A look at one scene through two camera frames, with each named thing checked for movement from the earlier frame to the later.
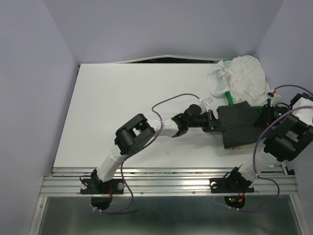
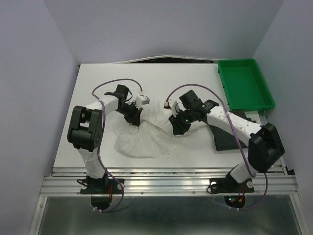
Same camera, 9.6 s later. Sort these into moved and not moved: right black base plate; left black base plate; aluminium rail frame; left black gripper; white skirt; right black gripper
Moved: white skirt; right black gripper; left black gripper
Not moved: aluminium rail frame; right black base plate; left black base plate
